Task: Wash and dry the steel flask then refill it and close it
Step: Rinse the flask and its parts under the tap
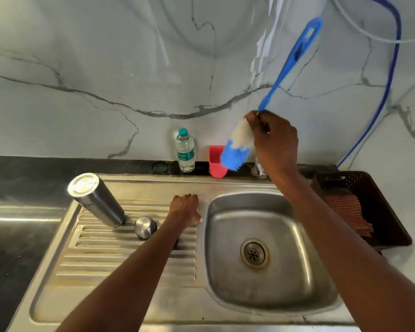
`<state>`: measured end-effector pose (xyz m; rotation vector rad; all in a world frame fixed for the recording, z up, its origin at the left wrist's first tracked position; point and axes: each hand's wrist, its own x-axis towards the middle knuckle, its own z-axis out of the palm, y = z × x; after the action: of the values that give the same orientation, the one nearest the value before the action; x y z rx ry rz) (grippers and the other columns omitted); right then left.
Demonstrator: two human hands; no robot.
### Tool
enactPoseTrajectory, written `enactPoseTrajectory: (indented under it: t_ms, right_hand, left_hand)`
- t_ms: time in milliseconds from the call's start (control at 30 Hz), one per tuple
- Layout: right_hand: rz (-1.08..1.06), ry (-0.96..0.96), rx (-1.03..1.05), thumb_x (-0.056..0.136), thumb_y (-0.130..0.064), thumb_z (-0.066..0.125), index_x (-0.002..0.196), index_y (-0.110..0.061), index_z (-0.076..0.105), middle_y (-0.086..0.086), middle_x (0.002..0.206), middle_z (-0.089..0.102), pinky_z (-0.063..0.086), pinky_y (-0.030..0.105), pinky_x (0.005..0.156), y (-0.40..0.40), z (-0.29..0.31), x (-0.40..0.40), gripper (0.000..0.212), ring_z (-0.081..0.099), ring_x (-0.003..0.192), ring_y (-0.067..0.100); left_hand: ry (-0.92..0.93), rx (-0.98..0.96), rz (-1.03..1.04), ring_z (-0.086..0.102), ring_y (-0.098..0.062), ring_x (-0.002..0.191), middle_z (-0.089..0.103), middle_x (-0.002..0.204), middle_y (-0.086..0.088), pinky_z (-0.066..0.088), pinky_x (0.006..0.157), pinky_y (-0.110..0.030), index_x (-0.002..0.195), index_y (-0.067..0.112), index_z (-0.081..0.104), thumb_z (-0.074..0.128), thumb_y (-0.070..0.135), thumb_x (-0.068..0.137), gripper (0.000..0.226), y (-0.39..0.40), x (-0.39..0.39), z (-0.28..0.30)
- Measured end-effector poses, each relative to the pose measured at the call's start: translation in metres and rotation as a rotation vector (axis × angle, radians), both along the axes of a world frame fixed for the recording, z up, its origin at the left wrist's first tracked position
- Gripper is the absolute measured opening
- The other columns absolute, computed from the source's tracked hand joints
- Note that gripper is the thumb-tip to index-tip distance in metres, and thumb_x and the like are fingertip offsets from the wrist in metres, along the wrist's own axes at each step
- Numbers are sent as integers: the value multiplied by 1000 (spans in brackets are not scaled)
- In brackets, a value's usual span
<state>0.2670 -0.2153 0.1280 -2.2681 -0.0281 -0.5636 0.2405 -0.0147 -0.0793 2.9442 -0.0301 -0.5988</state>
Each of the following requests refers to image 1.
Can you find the person's right hand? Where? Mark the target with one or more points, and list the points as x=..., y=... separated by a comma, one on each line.
x=276, y=145

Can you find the person's left hand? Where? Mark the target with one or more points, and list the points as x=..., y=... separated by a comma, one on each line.
x=184, y=207

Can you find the person's left fingers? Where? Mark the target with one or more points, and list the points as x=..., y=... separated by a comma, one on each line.
x=195, y=210

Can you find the person's right fingers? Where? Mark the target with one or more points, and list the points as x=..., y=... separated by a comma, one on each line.
x=256, y=121

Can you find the blue bottle brush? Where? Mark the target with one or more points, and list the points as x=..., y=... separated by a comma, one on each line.
x=287, y=70

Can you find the person's left forearm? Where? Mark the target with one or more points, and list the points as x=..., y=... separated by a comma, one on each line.
x=131, y=276

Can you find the person's right forearm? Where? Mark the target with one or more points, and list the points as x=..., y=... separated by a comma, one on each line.
x=345, y=252

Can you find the steel tap base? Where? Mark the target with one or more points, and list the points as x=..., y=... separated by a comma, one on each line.
x=259, y=169

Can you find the stainless steel sink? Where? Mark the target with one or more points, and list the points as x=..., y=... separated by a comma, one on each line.
x=179, y=259

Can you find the pink plastic cup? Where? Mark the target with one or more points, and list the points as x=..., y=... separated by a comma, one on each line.
x=216, y=162

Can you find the steel bottle cap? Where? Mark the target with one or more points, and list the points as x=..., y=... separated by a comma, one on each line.
x=145, y=227

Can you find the clear plastic water bottle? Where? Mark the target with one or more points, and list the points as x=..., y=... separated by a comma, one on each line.
x=185, y=152

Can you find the sink drain strainer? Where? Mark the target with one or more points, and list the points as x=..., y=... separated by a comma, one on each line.
x=255, y=254

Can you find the steel water bottle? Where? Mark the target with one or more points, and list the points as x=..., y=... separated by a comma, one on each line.
x=96, y=198

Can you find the red checkered cloth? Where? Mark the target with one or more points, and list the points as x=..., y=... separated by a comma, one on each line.
x=349, y=212

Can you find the brown plastic basket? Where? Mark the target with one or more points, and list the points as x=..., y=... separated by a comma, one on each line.
x=373, y=203

